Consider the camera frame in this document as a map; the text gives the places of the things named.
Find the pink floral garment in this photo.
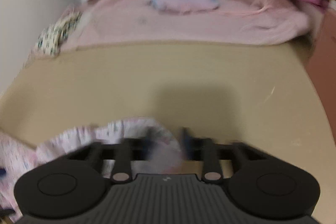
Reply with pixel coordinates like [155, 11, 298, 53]
[0, 116, 185, 222]

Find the terracotta cardboard box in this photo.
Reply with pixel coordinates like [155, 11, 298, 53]
[307, 11, 336, 104]

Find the pink fleece blanket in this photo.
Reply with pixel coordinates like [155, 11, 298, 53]
[31, 0, 316, 57]

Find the lilac folded cloth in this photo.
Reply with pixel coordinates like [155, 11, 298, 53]
[149, 0, 220, 14]

